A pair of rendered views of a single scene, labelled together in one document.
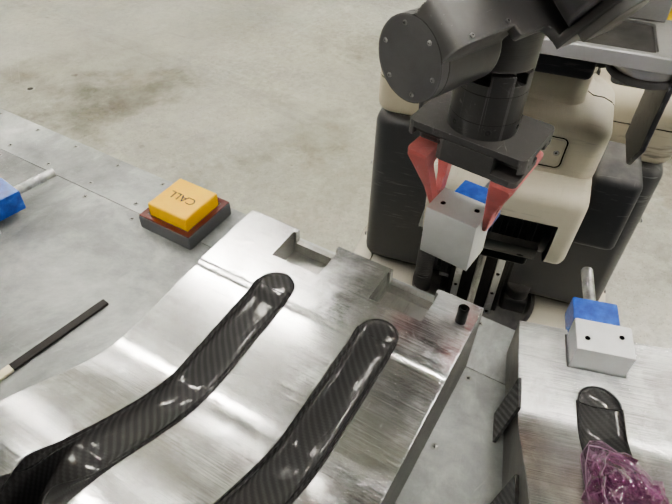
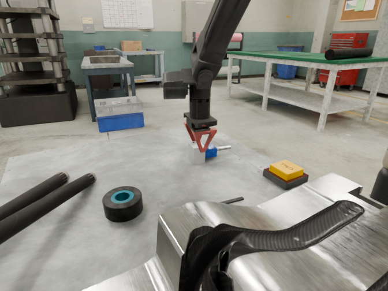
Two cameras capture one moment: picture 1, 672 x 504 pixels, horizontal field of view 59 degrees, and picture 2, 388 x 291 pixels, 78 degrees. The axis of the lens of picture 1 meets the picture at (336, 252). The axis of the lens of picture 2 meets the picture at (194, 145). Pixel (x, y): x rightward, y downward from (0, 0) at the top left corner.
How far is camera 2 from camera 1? 19 cm
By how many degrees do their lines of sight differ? 33
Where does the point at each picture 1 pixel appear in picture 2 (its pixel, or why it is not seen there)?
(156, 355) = (279, 216)
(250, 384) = (338, 250)
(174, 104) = not seen: hidden behind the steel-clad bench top
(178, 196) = (284, 165)
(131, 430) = (268, 242)
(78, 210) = (235, 163)
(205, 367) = (306, 232)
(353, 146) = not seen: hidden behind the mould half
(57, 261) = (224, 178)
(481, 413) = not seen: outside the picture
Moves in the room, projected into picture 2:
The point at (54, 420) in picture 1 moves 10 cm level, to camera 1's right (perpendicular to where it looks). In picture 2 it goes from (232, 219) to (316, 251)
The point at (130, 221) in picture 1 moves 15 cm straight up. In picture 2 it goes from (257, 172) to (264, 120)
